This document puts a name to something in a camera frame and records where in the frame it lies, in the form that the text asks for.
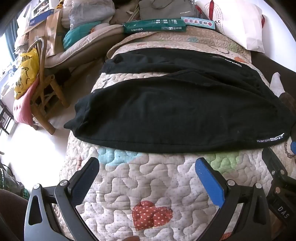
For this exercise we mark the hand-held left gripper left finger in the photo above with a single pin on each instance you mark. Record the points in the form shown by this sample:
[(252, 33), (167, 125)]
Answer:
[(85, 172)]

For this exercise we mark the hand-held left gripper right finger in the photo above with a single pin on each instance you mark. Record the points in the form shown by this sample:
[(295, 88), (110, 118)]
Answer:
[(208, 178)]

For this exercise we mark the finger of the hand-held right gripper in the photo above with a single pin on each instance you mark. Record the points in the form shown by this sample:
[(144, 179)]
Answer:
[(274, 162)]

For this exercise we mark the black pants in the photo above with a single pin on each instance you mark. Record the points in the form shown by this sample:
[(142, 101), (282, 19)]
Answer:
[(161, 111)]

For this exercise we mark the quilted patterned blanket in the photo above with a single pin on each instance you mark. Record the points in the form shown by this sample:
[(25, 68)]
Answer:
[(143, 176)]

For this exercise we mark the dark brown cloth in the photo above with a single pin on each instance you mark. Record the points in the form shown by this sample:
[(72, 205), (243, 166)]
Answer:
[(10, 208), (288, 102)]

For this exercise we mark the green plastic basket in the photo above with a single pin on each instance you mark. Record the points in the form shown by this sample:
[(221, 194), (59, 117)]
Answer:
[(23, 192)]

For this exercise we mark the dark plastic bag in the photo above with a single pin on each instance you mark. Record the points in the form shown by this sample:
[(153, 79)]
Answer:
[(9, 180)]

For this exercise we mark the white sock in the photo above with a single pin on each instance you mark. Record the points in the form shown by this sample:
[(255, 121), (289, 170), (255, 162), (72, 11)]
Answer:
[(276, 84)]

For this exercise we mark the bamboo chair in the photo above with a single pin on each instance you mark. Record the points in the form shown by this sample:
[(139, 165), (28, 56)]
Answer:
[(57, 90)]

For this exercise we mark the pink cushion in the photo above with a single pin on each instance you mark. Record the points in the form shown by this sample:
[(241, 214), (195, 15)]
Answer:
[(22, 109)]

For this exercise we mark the yellow plastic bag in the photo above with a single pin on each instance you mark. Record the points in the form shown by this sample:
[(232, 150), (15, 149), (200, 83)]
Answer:
[(26, 71)]

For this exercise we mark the beige chair cushion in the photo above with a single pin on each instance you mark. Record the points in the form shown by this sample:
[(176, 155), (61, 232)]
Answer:
[(92, 39)]

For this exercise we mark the teal folded cloth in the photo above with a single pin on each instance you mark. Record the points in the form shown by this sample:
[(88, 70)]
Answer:
[(76, 34)]

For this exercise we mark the white paper bag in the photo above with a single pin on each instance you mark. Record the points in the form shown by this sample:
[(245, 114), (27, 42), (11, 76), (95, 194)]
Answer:
[(240, 25)]

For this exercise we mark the brown paper bag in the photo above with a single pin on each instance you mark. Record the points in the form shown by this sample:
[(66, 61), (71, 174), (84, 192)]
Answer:
[(52, 32)]

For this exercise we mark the cardboard box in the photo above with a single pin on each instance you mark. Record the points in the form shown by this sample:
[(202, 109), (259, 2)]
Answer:
[(37, 30)]

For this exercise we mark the light blue shapes box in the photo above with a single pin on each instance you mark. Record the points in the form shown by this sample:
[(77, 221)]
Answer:
[(196, 22)]

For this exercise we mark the clear plastic bag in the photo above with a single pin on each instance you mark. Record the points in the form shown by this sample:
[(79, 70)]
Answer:
[(90, 11)]

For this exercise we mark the beige cloth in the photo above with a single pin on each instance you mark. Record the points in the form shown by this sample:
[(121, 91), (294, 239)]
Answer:
[(124, 16)]

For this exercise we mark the green paper ream pack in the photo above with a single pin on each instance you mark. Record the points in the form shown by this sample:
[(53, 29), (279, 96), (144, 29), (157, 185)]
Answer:
[(152, 25)]

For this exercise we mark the grey laptop bag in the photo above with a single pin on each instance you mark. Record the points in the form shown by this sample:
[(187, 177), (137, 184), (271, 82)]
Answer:
[(166, 10)]

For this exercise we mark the dark brown bed frame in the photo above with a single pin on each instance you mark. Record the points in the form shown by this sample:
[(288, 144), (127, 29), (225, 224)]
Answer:
[(266, 64)]

